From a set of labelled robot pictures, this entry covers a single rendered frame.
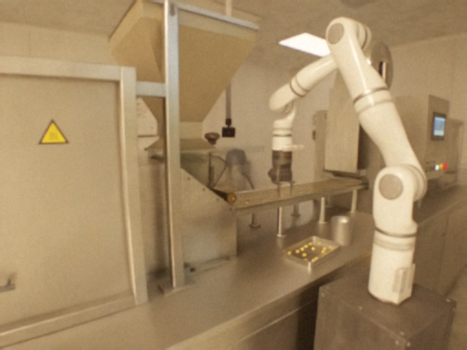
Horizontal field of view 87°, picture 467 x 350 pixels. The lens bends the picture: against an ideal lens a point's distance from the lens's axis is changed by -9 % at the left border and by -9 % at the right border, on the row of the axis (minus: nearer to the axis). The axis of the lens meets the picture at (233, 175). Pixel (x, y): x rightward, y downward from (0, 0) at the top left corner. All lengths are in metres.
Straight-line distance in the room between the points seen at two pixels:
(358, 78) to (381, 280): 0.49
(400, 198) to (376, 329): 0.29
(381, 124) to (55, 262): 0.79
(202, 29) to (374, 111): 0.47
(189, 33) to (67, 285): 0.66
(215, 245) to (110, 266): 0.33
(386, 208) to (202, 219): 0.49
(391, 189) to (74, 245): 0.70
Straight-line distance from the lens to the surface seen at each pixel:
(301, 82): 0.92
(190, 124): 0.83
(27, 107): 0.62
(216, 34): 0.80
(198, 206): 0.80
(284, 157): 0.98
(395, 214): 0.69
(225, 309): 0.69
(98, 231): 0.66
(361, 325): 0.74
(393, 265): 0.73
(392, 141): 0.74
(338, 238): 1.06
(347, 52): 0.79
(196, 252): 0.84
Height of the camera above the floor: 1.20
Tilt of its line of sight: 8 degrees down
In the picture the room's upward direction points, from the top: straight up
